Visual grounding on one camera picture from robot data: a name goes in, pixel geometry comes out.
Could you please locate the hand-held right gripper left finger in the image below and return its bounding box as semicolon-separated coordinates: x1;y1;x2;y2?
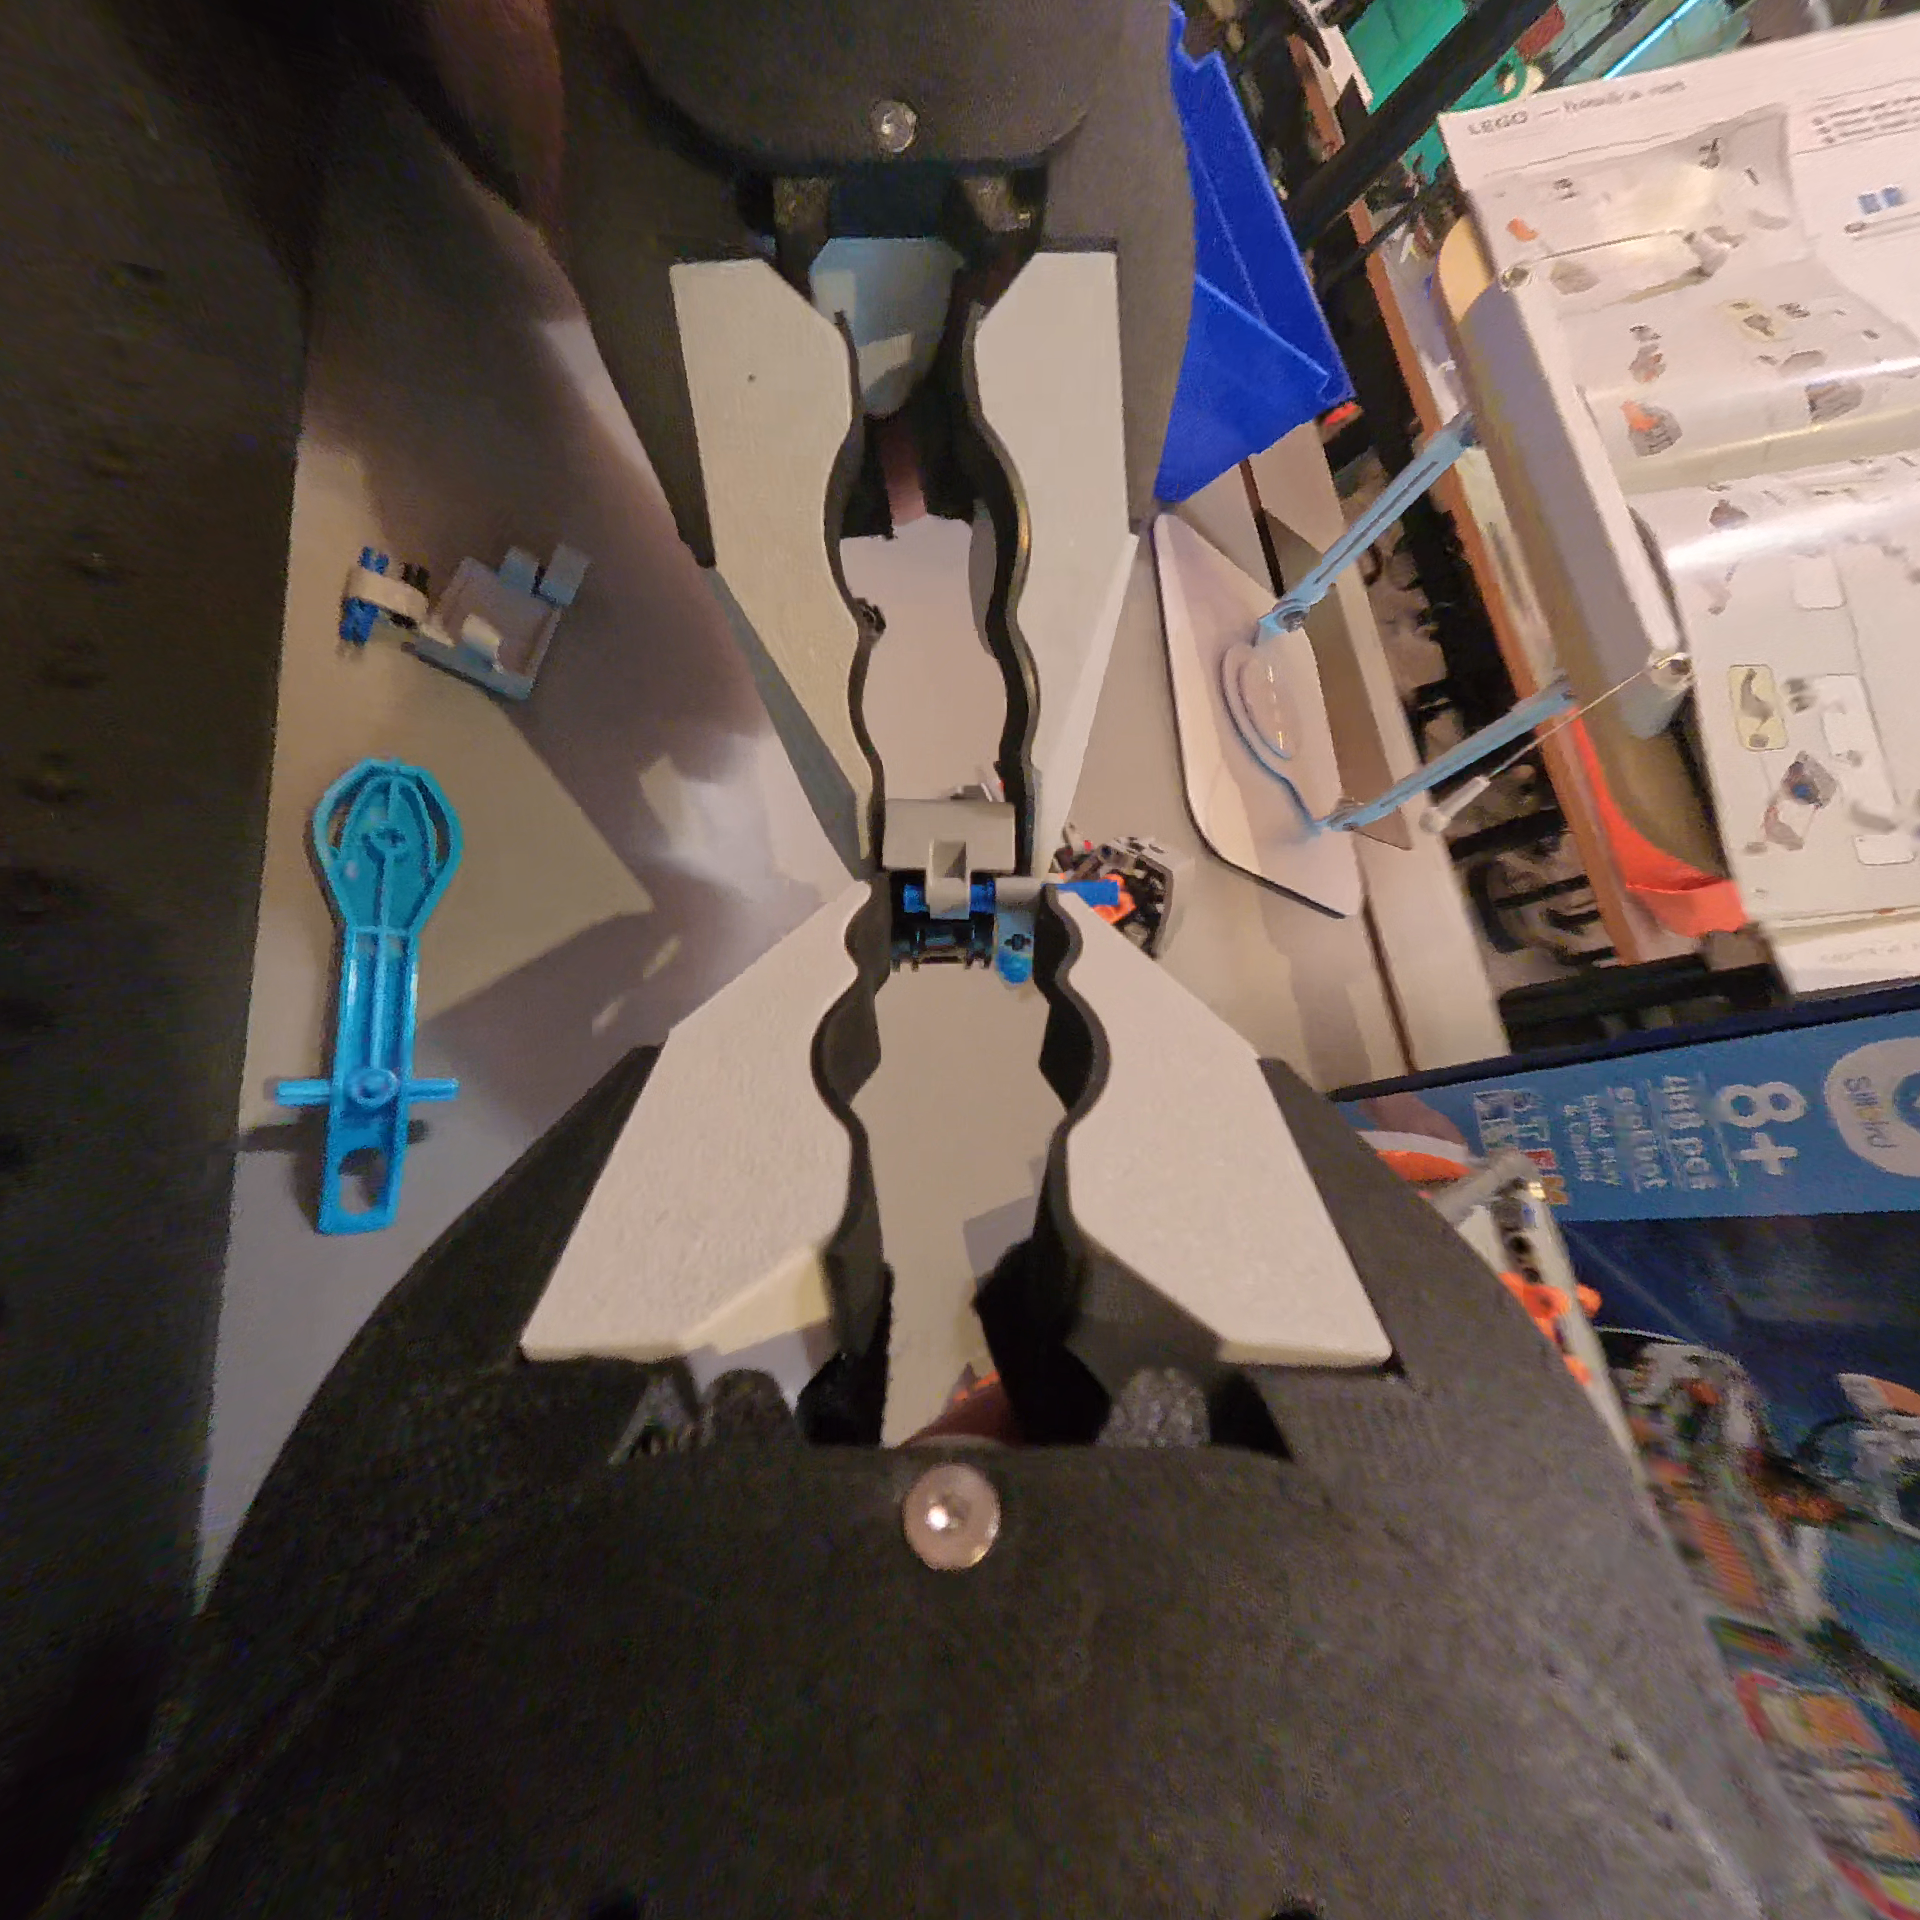
516;881;899;1387

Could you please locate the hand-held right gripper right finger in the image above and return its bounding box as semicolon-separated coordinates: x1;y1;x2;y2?
977;886;1401;1403

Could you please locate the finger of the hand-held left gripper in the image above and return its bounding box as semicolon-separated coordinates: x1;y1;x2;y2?
668;253;904;874
961;245;1161;854

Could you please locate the grey bracket brick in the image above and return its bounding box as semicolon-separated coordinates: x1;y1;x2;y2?
420;541;596;707

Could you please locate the blue storage bin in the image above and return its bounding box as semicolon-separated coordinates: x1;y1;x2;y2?
1157;31;1358;513

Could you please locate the small grey orange brick assembly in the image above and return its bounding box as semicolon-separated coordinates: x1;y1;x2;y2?
1044;842;1177;955

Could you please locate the grey sleeve with blue pins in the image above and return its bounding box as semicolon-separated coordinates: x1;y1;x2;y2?
337;550;437;639

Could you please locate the light blue paddle piece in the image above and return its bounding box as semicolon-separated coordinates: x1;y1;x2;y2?
272;756;467;1238

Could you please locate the white stand platform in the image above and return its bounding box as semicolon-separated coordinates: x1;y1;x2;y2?
1440;211;1696;737

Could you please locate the blue cardboard box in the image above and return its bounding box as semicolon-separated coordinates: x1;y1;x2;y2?
1336;991;1920;1920

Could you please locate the orange storage bin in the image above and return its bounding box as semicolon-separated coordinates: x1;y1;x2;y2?
1608;715;1741;955

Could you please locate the black dimpled foam mat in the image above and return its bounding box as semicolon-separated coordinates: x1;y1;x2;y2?
0;0;332;1801

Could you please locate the instruction booklet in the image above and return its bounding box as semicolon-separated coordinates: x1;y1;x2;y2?
1435;25;1920;998

